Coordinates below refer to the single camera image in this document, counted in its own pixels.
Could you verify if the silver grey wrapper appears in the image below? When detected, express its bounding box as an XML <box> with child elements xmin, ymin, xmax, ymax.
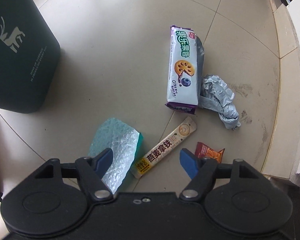
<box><xmin>198</xmin><ymin>74</ymin><xmax>241</xmax><ymax>129</ymax></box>

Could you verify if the white purple biscuit package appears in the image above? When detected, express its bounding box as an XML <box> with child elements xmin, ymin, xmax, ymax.
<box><xmin>166</xmin><ymin>25</ymin><xmax>204</xmax><ymax>114</ymax></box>

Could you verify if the dark green trash bin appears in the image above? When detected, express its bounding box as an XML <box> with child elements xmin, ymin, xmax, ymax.
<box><xmin>0</xmin><ymin>0</ymin><xmax>61</xmax><ymax>113</ymax></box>

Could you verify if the red orange snack packet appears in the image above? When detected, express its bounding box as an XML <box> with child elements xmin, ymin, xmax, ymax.
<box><xmin>194</xmin><ymin>142</ymin><xmax>225</xmax><ymax>163</ymax></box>

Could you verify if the teal silver foil bag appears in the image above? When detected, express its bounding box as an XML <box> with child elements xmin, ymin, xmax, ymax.
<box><xmin>88</xmin><ymin>118</ymin><xmax>143</xmax><ymax>193</ymax></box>

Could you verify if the oat latte stick sachet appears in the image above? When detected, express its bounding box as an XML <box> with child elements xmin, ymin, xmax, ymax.
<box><xmin>130</xmin><ymin>116</ymin><xmax>197</xmax><ymax>179</ymax></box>

